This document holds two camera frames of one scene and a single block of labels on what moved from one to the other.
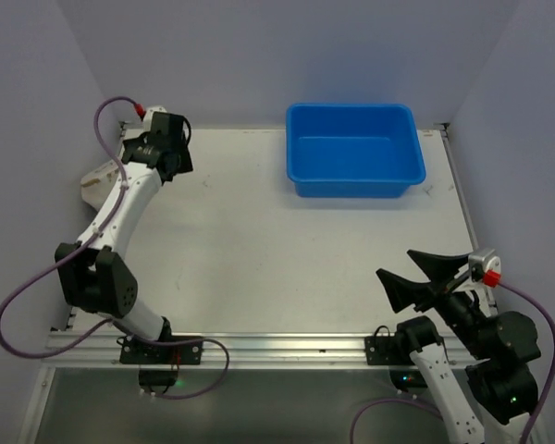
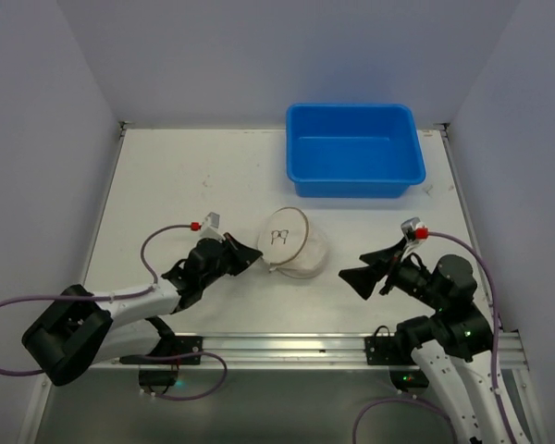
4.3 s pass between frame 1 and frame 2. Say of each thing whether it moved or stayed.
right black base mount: stayed
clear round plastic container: moved
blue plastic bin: stayed
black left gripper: moved
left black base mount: stayed
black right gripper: moved
